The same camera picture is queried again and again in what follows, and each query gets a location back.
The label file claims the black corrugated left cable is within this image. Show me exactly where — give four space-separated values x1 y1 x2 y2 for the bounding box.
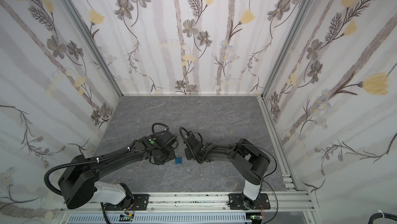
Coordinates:
43 122 171 224

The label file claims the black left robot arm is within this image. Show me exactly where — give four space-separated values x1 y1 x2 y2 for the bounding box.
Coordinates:
58 130 178 211

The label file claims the black cable bottom right corner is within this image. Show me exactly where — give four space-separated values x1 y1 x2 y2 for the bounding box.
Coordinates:
367 211 397 224

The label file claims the white slotted cable duct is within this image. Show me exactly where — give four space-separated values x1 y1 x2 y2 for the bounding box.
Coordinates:
65 213 252 224

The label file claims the blue padlock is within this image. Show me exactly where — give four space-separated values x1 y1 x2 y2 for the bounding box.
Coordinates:
175 153 183 165

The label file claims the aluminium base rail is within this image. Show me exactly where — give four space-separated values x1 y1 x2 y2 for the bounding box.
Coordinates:
58 192 318 215

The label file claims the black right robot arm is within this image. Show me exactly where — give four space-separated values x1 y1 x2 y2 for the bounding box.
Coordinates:
180 129 271 210

